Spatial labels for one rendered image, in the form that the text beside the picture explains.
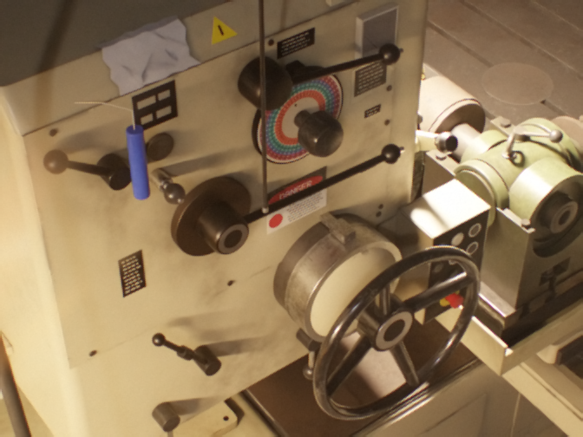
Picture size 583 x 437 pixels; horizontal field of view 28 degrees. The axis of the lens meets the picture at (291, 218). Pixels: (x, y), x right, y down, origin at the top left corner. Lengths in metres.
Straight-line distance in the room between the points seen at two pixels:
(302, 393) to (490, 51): 1.12
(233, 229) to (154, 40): 0.34
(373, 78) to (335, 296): 0.39
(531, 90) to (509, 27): 0.31
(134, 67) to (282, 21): 0.26
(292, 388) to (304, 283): 0.85
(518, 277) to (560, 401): 0.43
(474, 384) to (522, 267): 0.64
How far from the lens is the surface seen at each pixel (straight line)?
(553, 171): 2.45
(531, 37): 3.39
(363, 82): 1.95
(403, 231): 2.23
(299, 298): 2.05
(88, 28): 1.72
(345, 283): 2.04
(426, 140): 2.20
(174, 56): 1.70
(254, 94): 1.73
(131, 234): 1.82
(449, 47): 3.31
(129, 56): 1.68
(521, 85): 3.19
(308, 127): 1.82
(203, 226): 1.85
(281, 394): 2.85
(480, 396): 3.10
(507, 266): 2.50
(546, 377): 2.83
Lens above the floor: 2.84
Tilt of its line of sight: 43 degrees down
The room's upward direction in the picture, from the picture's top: straight up
